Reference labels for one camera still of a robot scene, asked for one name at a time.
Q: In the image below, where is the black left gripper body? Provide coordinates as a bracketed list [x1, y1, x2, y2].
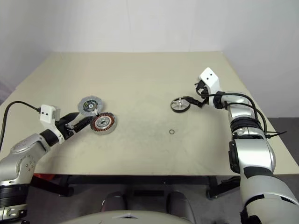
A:
[55, 115, 75, 140]

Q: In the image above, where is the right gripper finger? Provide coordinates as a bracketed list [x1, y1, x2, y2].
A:
[193, 80, 206, 93]
[183, 96, 204, 107]

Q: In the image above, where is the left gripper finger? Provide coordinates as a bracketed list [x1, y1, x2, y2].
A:
[73, 117, 93, 133]
[67, 112, 82, 126]

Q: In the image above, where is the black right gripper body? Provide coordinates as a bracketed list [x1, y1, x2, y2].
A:
[198, 86, 210, 107]

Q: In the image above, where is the silver motor rotor housing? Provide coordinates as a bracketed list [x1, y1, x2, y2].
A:
[170, 96, 192, 114]

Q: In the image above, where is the grey motor end cap disc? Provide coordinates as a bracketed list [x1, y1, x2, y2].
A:
[77, 95, 106, 116]

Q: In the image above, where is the copper wound motor stator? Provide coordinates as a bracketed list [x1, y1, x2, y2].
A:
[90, 112, 117, 135]

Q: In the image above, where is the red object under table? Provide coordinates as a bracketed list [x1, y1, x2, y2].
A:
[34, 173, 56, 181]

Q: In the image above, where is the black table leg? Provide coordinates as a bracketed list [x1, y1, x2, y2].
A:
[30, 174, 74, 197]
[205, 176, 241, 199]

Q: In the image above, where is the black table crossbar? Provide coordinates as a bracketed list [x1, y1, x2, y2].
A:
[67, 175, 211, 185]

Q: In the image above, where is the dark grey rounded shape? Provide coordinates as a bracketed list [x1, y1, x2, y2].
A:
[101, 191, 128, 214]
[166, 190, 196, 219]

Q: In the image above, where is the silver robot torso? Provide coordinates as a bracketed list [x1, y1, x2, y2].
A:
[58, 209, 187, 224]

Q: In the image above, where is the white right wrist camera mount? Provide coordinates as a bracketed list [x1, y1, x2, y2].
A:
[199, 67, 221, 107]

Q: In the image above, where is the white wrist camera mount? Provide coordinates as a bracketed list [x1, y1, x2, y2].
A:
[39, 105, 65, 143]
[199, 67, 221, 107]

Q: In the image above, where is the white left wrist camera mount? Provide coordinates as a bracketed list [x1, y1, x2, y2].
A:
[39, 105, 65, 143]

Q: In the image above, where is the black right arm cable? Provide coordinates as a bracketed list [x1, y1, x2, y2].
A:
[195, 87, 269, 138]

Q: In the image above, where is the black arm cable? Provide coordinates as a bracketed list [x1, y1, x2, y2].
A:
[195, 87, 269, 138]
[0, 100, 42, 147]

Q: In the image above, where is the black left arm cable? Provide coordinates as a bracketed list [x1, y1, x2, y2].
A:
[0, 100, 42, 147]

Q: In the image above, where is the black cable tie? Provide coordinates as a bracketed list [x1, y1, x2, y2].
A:
[265, 131, 288, 140]

